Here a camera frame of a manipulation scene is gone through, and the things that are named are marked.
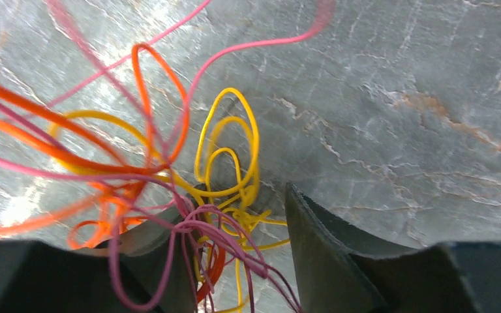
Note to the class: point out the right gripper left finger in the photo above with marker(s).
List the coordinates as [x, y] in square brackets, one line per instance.
[38, 277]

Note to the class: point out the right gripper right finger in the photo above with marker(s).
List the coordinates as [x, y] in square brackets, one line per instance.
[341, 268]

